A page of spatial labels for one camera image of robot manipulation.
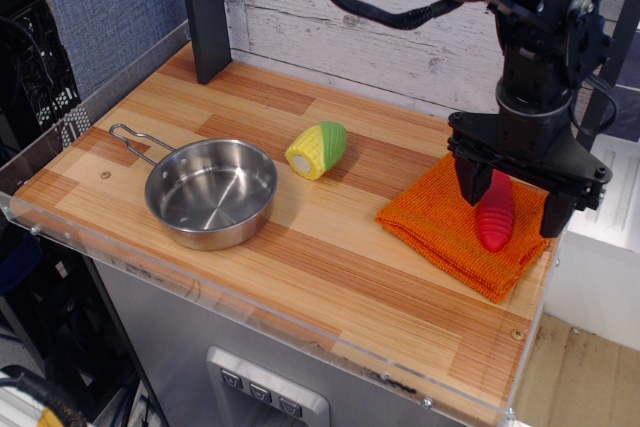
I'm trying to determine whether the dark left frame post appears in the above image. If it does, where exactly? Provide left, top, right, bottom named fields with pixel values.
left=185, top=0, right=232, bottom=85

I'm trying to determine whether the black equipment rack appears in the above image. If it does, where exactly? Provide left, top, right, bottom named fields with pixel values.
left=1, top=0, right=80, bottom=163

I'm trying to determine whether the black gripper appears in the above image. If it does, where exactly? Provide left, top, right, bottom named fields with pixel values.
left=448, top=99, right=612, bottom=238

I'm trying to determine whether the dark right frame post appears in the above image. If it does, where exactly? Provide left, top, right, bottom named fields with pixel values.
left=599, top=0, right=639, bottom=142

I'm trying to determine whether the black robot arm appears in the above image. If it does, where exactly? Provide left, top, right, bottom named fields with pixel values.
left=449, top=0, right=612, bottom=238

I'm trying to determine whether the yellow green toy corn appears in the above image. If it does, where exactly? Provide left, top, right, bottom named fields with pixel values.
left=285, top=121, right=348, bottom=180

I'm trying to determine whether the white side counter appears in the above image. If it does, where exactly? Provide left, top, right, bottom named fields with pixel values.
left=544, top=135, right=639, bottom=350

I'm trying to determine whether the orange knitted cloth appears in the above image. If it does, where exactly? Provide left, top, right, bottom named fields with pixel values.
left=376, top=154, right=550, bottom=303

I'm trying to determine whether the steel pot with handle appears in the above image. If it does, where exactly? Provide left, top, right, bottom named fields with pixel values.
left=109, top=123, right=278, bottom=251

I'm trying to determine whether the dark frame post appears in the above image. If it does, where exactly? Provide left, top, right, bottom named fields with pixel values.
left=185, top=0, right=232, bottom=85
left=599, top=0, right=639, bottom=142

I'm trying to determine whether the silver toy cabinet front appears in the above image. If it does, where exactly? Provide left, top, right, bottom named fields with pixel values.
left=96, top=263, right=455, bottom=426

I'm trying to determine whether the red handled grey fork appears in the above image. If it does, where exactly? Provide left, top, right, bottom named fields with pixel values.
left=475, top=170, right=514, bottom=253

